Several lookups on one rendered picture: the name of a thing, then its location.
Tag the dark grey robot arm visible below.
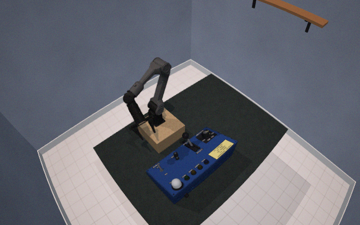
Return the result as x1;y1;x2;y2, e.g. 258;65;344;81
123;57;172;127

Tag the blue control console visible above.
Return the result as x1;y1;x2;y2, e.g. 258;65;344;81
146;127;237;204

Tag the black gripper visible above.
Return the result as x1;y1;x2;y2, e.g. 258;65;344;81
129;112;156;140

